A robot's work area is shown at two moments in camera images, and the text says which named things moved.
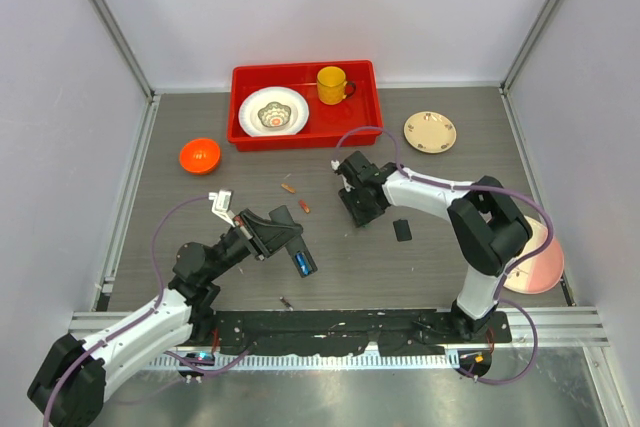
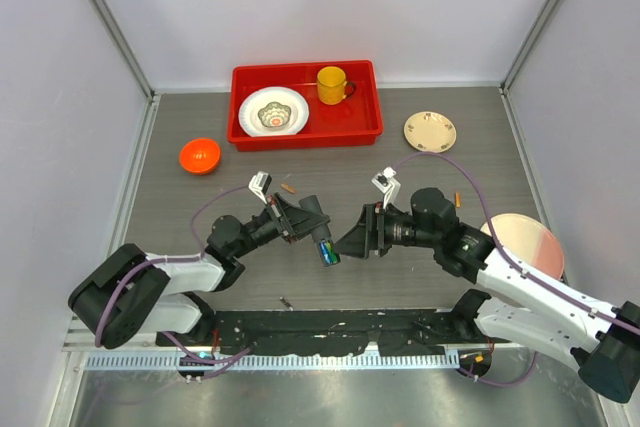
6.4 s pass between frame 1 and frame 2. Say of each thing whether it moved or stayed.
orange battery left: stayed
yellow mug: stayed
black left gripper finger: moved
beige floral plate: stayed
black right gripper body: moved
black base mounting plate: stayed
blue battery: moved
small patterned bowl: stayed
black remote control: moved
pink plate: stayed
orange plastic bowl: stayed
